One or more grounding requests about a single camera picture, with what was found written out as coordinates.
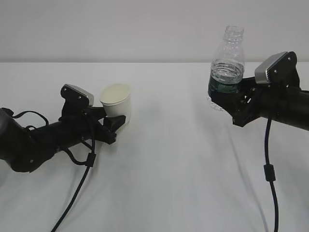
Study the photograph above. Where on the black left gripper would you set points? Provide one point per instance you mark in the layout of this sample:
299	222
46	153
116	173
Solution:
103	132

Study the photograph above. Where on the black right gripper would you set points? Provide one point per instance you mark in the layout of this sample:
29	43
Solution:
243	105

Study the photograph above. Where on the white paper cup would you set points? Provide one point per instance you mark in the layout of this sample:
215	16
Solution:
116	100

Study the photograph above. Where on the clear water bottle green label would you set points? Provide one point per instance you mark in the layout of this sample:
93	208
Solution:
227	66

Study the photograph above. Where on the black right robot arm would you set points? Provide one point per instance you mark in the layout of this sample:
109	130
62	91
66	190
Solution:
285	104

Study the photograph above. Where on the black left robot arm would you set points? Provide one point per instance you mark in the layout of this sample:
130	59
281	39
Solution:
25	149

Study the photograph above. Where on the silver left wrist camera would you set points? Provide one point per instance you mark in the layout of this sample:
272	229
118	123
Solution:
77	95

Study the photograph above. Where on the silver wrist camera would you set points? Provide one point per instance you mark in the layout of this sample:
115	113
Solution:
77	95
276	68

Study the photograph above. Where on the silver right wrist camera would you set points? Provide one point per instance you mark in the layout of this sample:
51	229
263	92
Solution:
276	68

